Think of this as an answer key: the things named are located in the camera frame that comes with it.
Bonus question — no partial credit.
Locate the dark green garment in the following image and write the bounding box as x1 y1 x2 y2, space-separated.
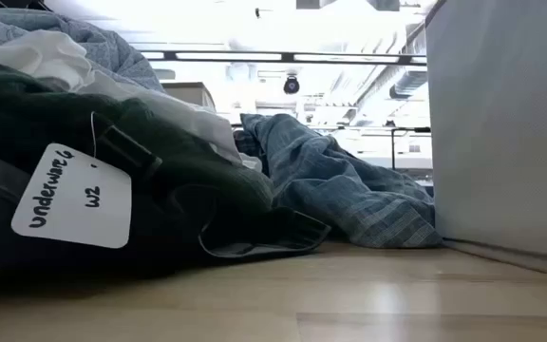
0 56 332 281

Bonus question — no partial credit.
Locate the white fabric bin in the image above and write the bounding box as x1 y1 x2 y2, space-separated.
424 0 547 281

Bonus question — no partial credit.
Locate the beige cardboard box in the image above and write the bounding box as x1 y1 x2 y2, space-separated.
160 81 217 113

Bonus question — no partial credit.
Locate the blue plaid garment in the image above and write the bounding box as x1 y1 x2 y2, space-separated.
233 112 443 250

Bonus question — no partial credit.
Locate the thin white tag string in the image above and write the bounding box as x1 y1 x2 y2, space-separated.
89 110 99 159

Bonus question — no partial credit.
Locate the white paper tag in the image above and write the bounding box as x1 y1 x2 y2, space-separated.
10 142 133 250

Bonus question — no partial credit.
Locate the white garment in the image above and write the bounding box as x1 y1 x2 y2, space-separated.
0 28 263 172

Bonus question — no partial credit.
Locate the black overhead camera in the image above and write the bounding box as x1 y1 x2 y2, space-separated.
282 74 301 96

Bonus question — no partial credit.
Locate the light blue-grey patterned garment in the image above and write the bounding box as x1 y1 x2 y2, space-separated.
0 7 165 94

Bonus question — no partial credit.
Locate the black metal stand frame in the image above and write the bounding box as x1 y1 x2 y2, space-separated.
389 125 432 171

